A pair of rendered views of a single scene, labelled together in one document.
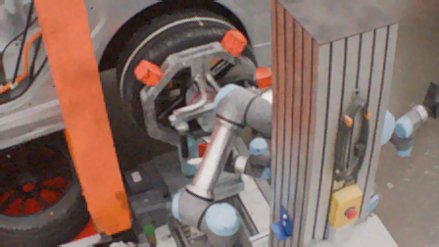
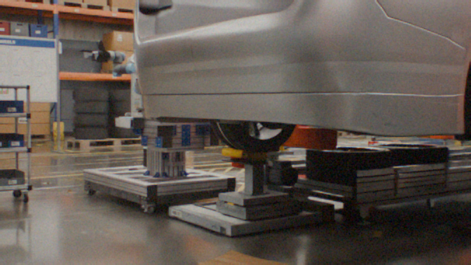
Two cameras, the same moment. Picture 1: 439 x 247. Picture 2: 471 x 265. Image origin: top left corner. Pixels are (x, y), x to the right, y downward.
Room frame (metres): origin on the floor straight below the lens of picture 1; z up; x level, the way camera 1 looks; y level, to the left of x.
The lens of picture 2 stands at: (6.25, -1.71, 0.87)
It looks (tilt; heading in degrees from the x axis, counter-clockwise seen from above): 3 degrees down; 158
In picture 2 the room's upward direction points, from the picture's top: straight up
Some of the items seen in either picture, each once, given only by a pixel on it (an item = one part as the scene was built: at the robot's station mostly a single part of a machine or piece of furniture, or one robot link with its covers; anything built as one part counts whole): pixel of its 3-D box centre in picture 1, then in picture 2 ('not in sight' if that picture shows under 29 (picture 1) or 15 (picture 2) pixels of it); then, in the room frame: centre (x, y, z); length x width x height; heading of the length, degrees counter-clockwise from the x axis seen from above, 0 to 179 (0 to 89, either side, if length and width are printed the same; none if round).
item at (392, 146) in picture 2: not in sight; (406, 158); (2.10, 1.46, 0.39); 0.66 x 0.66 x 0.24
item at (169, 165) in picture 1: (195, 152); (254, 179); (2.48, -0.12, 0.32); 0.40 x 0.30 x 0.28; 104
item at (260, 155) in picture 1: (262, 154); not in sight; (1.85, -0.36, 0.91); 0.11 x 0.08 x 0.11; 46
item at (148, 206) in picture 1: (141, 200); (280, 183); (2.25, 0.19, 0.26); 0.42 x 0.18 x 0.35; 14
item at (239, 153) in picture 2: not in sight; (234, 153); (2.44, -0.25, 0.51); 0.29 x 0.06 x 0.06; 14
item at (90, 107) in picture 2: not in sight; (107, 117); (-5.43, 0.09, 0.55); 1.40 x 0.80 x 1.09; 107
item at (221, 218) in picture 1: (220, 224); not in sight; (1.47, -0.14, 0.98); 0.13 x 0.12 x 0.14; 46
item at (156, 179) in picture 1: (189, 177); (259, 206); (2.47, -0.07, 0.13); 0.50 x 0.36 x 0.10; 104
